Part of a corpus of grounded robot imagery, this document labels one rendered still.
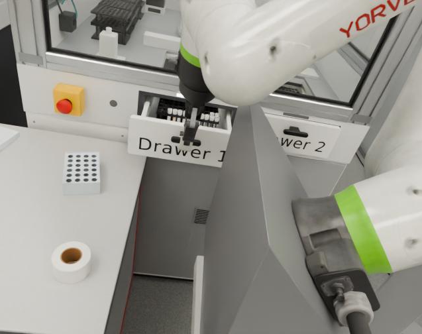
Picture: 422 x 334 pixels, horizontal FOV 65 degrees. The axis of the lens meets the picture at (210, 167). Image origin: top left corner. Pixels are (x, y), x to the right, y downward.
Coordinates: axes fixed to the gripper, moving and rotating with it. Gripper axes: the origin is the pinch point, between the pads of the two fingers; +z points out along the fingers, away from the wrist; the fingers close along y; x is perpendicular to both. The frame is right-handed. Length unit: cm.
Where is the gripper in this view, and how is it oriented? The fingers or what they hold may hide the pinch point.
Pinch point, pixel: (187, 140)
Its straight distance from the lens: 80.0
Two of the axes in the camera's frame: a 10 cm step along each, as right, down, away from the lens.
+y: -0.6, 8.4, -5.4
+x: 9.8, 1.5, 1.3
